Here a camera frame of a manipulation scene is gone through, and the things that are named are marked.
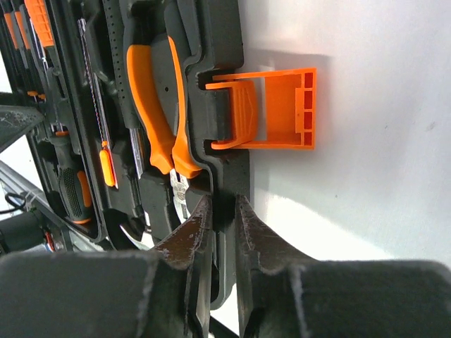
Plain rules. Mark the orange grip bit screwdriver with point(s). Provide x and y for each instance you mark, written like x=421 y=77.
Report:
x=37 y=11

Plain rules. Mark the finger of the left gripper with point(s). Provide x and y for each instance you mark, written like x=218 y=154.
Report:
x=16 y=121

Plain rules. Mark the black orange handled screwdriver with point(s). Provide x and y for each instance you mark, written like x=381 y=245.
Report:
x=72 y=180

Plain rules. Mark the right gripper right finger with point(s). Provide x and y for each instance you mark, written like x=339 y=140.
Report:
x=283 y=292

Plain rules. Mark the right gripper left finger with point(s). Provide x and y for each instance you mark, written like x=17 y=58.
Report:
x=162 y=292

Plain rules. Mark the black plastic tool case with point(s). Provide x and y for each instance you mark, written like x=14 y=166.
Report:
x=229 y=113

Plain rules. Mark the black handled claw hammer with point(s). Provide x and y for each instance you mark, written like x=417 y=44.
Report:
x=128 y=149

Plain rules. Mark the orange handled needle-nose pliers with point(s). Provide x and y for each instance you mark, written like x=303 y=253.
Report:
x=170 y=152

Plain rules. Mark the small orange black precision screwdriver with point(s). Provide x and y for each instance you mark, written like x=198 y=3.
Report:
x=9 y=23

